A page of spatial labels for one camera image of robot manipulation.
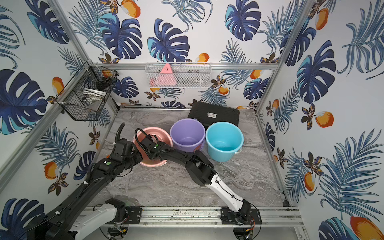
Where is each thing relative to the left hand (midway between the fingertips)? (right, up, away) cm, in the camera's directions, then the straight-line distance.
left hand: (143, 156), depth 84 cm
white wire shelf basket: (+21, +49, +9) cm, 54 cm away
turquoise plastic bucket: (+48, +8, +15) cm, 51 cm away
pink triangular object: (+11, +47, +7) cm, 49 cm away
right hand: (+6, +1, +13) cm, 15 cm away
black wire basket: (-28, +35, -6) cm, 45 cm away
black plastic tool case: (+39, +27, +26) cm, 54 cm away
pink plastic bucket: (+8, +11, +11) cm, 18 cm away
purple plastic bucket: (+24, +12, +13) cm, 30 cm away
